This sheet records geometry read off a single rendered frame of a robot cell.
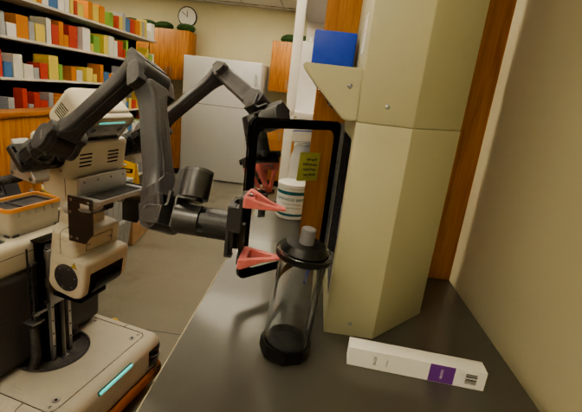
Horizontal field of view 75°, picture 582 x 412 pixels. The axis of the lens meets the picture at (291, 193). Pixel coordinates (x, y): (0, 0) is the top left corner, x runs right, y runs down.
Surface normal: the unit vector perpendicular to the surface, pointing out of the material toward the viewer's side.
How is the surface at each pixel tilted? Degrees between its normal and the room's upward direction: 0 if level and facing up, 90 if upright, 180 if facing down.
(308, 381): 0
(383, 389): 0
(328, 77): 90
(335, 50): 90
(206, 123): 90
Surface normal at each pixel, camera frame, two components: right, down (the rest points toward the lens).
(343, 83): -0.07, 0.25
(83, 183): 0.95, 0.18
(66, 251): -0.30, 0.22
